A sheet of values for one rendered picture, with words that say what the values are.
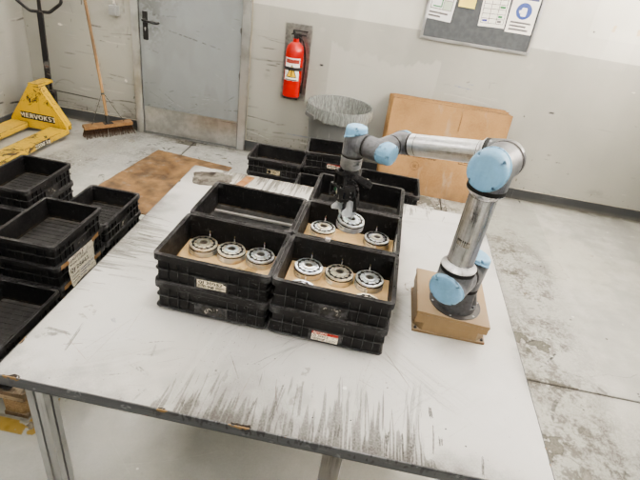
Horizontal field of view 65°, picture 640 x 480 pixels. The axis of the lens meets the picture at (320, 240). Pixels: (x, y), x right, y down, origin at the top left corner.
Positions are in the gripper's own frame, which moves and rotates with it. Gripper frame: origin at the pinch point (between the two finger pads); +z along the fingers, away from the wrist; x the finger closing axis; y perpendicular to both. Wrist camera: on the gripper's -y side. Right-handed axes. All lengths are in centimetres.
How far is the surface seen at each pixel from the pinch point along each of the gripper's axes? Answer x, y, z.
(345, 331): 32.9, 21.8, 22.1
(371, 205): -27, -40, 16
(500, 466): 90, 10, 30
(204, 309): -1, 56, 25
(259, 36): -282, -121, -8
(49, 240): -106, 87, 50
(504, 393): 74, -13, 30
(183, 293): -7, 61, 21
